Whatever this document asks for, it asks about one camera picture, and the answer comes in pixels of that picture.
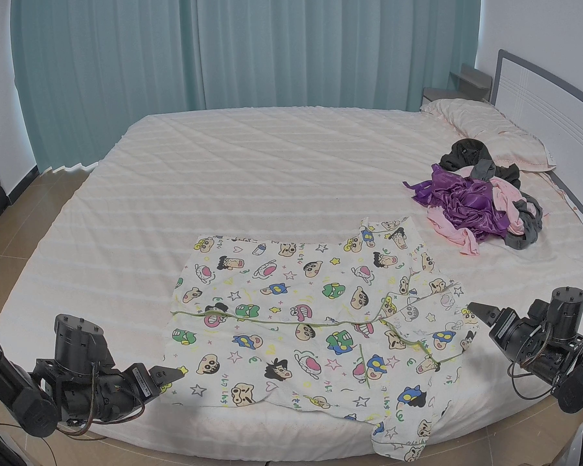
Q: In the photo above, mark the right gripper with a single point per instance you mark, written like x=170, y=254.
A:
x=515, y=335

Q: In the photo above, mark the white printed pyjama top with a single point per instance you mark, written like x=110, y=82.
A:
x=296, y=318

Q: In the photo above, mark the blue-green curtain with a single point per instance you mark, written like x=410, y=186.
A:
x=330, y=37
x=102, y=66

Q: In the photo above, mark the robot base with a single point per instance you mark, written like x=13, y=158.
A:
x=577, y=450

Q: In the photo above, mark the black garment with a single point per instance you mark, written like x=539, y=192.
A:
x=461, y=153

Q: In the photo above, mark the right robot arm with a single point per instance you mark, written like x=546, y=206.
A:
x=571, y=357

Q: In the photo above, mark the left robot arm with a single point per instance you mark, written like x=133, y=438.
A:
x=77, y=342

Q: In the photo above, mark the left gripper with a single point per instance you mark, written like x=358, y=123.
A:
x=126, y=389

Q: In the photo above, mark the purple satin garment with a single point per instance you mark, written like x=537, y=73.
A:
x=461, y=202

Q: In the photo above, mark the pink garment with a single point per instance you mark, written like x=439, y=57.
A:
x=507, y=202

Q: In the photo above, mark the grey bedside table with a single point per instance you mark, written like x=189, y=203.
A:
x=466, y=85

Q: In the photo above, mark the bed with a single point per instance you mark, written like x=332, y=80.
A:
x=248, y=173

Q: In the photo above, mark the cream pillow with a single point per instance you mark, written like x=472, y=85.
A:
x=495, y=129

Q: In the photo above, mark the dark grey garment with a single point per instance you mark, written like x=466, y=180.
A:
x=529, y=231

